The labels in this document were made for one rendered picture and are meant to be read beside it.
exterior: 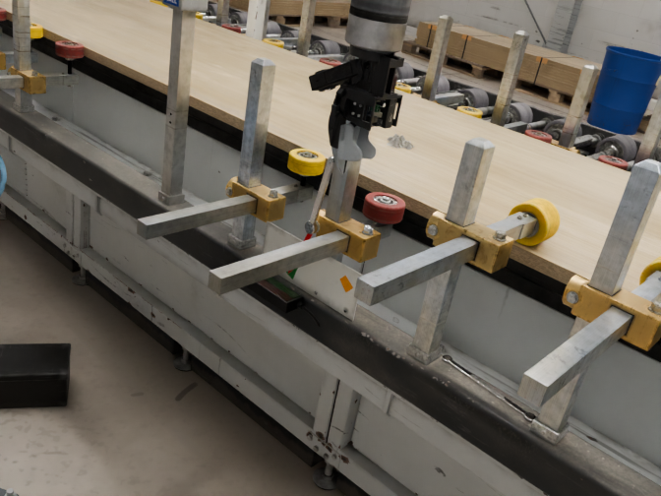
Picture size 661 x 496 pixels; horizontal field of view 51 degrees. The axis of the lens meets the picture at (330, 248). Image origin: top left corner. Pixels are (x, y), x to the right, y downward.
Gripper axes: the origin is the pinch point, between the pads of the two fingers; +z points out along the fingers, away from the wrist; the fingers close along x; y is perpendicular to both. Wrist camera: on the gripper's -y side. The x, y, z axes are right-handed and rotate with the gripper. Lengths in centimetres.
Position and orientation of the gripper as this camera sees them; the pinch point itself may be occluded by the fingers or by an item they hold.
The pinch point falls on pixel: (340, 164)
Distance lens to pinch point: 117.7
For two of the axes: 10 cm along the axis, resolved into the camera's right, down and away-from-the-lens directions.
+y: 7.3, 4.1, -5.5
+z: -1.6, 8.9, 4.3
